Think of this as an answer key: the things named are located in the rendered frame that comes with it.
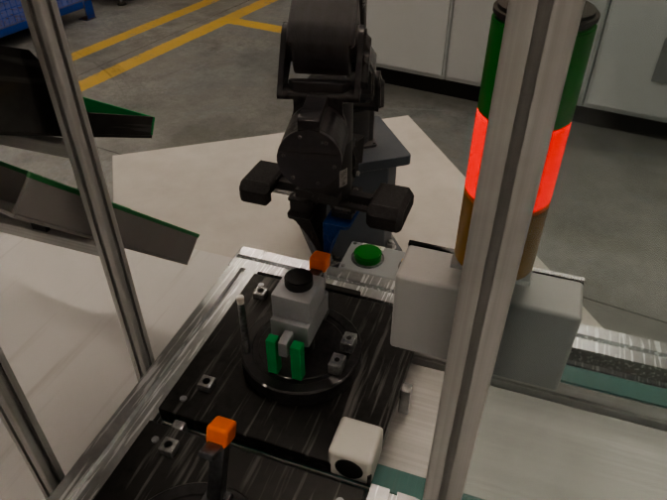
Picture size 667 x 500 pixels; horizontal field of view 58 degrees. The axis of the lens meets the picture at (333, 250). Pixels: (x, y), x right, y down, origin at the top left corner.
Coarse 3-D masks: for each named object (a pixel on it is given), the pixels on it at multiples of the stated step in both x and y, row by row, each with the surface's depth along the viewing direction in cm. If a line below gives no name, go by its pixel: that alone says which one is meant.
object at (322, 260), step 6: (318, 252) 69; (324, 252) 69; (312, 258) 68; (318, 258) 68; (324, 258) 68; (330, 258) 69; (312, 264) 68; (318, 264) 68; (324, 264) 68; (312, 270) 68; (318, 270) 68; (324, 270) 68; (324, 276) 69
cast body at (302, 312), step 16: (288, 272) 63; (304, 272) 63; (288, 288) 62; (304, 288) 61; (320, 288) 63; (272, 304) 62; (288, 304) 61; (304, 304) 61; (320, 304) 64; (272, 320) 63; (288, 320) 63; (304, 320) 62; (320, 320) 66; (288, 336) 62; (304, 336) 63; (288, 352) 63
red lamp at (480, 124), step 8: (480, 120) 32; (480, 128) 32; (472, 136) 33; (480, 136) 32; (472, 144) 33; (480, 144) 32; (472, 152) 33; (480, 152) 33; (472, 160) 34; (480, 160) 33; (472, 168) 34; (472, 176) 34; (472, 184) 34; (472, 192) 34
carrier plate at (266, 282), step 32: (224, 320) 75; (352, 320) 75; (384, 320) 75; (224, 352) 70; (384, 352) 70; (192, 384) 67; (224, 384) 67; (352, 384) 67; (384, 384) 67; (192, 416) 63; (224, 416) 63; (256, 416) 63; (288, 416) 63; (320, 416) 63; (352, 416) 63; (384, 416) 63; (256, 448) 62; (288, 448) 60; (320, 448) 60
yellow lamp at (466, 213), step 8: (464, 192) 36; (464, 200) 36; (472, 200) 35; (464, 208) 36; (464, 216) 36; (464, 224) 36; (464, 232) 36; (464, 240) 36; (456, 248) 38; (464, 248) 37; (456, 256) 38; (464, 256) 37
